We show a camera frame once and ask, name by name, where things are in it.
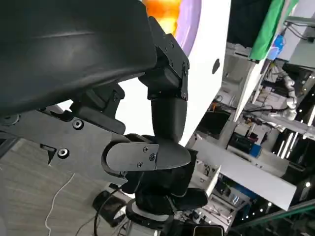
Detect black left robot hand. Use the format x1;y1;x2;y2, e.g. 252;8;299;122
0;0;191;185

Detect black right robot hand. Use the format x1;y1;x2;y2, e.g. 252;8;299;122
122;134;209;218

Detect orange white toy bread roll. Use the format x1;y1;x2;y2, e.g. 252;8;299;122
144;0;183;37

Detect small blue box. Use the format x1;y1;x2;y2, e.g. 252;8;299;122
250;144;262;158

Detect lilac plate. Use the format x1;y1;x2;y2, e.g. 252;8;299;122
175;0;203;59

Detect green cloth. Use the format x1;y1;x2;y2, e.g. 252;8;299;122
250;0;300;62

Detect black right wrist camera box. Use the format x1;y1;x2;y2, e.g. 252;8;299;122
192;224;225;236

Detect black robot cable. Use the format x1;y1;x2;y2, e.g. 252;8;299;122
94;183;121;236

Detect white cord on floor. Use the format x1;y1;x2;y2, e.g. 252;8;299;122
45;172;76;236

